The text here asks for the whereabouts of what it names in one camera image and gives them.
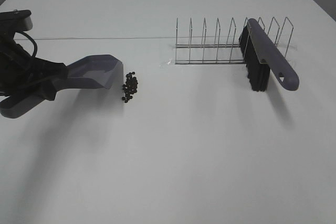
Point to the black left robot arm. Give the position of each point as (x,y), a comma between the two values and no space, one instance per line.
(8,39)

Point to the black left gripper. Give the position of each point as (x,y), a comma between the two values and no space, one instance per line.
(20,71)

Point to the grey hand brush black bristles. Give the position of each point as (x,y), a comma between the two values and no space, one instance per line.
(263,57)

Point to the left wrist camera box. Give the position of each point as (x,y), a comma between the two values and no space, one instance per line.
(16,20)

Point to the metal wire dish rack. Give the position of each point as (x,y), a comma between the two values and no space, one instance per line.
(204,45)

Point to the pile of coffee beans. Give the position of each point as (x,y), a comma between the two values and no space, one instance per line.
(130,87)

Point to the grey plastic dustpan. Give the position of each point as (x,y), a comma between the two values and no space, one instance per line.
(90,72)

